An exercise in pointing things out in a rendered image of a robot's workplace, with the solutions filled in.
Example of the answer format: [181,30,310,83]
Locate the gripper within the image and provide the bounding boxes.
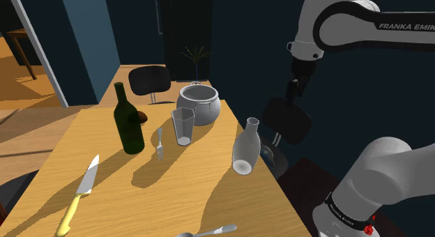
[286,56,319,105]

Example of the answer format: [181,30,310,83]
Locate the black chair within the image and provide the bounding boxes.
[128,65,176,106]
[259,97,313,181]

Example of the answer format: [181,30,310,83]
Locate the grey glass vase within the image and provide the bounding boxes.
[231,116,262,176]

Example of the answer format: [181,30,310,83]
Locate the grey round pot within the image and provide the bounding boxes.
[175,81,222,127]

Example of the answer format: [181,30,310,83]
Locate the thin potted plant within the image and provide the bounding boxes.
[178,45,213,86]

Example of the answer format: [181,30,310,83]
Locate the clear drinking glass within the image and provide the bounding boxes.
[171,107,197,147]

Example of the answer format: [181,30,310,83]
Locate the silver fork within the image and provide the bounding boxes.
[155,127,165,162]

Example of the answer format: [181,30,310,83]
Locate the brown round object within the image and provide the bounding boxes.
[135,110,149,125]

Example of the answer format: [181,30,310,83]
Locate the silver spoon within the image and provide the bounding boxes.
[174,223,238,237]

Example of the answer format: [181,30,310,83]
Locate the wooden table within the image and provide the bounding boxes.
[0,99,312,237]

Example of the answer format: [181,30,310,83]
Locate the green wine bottle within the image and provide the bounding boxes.
[113,82,146,155]

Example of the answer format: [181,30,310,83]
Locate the small brown side table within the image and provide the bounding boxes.
[6,27,38,81]

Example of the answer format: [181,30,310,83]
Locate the yellow handled knife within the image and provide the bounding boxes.
[54,153,101,237]

